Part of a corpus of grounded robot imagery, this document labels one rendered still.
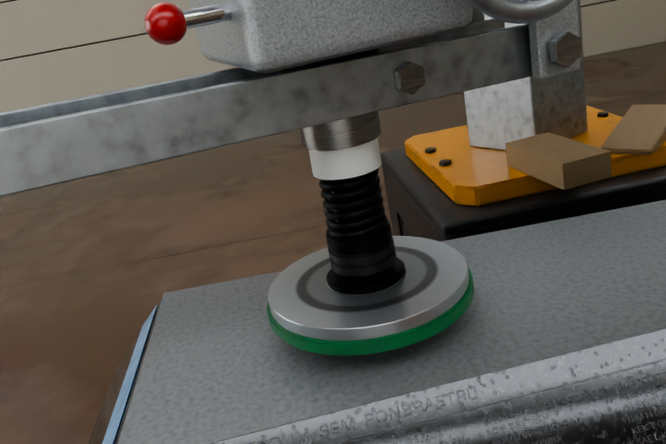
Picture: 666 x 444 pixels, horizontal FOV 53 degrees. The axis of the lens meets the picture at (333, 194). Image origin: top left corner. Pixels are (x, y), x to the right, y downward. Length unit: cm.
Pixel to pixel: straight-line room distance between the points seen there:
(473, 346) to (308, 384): 16
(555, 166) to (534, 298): 54
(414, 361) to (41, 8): 642
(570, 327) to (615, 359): 5
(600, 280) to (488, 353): 18
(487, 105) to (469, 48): 89
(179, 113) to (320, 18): 14
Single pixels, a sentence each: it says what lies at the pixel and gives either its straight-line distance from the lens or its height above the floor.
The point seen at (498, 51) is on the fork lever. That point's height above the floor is 112.
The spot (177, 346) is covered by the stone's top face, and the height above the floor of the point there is 85.
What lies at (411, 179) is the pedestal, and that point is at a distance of 155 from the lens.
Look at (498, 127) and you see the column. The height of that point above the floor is 83.
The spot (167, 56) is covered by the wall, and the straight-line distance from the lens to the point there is 667.
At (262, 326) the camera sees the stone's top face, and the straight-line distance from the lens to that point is 78.
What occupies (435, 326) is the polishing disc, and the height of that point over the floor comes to 89.
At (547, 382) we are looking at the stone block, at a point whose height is 84.
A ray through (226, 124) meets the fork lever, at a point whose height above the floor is 111.
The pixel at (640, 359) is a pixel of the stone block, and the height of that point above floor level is 83.
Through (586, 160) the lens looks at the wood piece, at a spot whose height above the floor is 83.
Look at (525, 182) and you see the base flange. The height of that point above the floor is 77.
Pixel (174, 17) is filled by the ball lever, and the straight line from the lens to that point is 53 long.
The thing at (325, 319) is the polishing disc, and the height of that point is 91.
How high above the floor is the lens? 121
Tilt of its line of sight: 18 degrees down
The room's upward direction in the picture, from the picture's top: 11 degrees counter-clockwise
